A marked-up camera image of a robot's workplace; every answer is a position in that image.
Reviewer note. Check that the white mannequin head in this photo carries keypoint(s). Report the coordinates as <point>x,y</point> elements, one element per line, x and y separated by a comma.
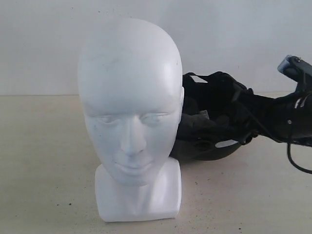
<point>130,87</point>

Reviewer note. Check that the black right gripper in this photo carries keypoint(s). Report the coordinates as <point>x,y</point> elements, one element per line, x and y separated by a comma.
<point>284,119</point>

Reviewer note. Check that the black helmet with visor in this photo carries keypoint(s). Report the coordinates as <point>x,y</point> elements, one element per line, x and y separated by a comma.
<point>212,126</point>

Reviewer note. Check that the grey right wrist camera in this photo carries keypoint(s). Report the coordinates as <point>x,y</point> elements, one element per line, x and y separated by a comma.
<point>285,67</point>

